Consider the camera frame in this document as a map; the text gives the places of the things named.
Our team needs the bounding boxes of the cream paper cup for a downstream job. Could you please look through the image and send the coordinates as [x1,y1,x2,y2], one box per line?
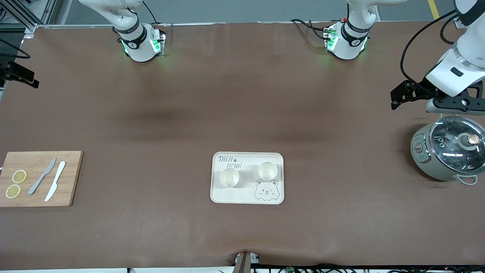
[258,162,278,181]
[220,168,240,188]

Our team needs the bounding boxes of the gray-green electric pot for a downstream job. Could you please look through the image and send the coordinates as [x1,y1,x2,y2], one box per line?
[410,116,485,185]

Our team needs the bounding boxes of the glass pot lid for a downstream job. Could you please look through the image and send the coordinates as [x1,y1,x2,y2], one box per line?
[430,116,485,175]

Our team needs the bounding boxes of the gray plastic knife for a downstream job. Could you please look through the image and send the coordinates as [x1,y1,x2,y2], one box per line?
[27,157,57,195]

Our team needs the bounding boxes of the white plastic knife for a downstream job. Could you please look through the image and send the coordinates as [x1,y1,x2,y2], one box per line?
[44,161,66,202]

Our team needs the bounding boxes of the bamboo cutting board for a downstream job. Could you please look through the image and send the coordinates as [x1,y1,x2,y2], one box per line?
[0,151,84,207]

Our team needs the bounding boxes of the cream bear print tray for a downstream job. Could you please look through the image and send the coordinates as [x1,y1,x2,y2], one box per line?
[210,152,285,205]

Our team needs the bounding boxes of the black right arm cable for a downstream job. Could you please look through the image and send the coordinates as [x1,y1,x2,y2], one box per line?
[0,38,31,60]

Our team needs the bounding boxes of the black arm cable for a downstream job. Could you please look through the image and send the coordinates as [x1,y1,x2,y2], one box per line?
[400,9,467,91]
[0,38,31,60]

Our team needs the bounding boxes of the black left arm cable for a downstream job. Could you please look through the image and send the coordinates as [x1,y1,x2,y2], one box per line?
[400,9,467,91]

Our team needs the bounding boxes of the aluminium frame profile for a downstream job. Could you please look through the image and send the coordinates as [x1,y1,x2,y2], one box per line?
[0,0,57,34]

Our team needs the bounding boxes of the black left base cables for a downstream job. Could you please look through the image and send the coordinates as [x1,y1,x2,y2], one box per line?
[291,18,331,41]

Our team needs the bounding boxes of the black right base cable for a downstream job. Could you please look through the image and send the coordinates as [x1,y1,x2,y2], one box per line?
[142,0,168,28]

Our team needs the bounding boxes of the metal table edge bracket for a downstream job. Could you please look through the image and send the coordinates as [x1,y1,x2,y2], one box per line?
[234,251,261,273]

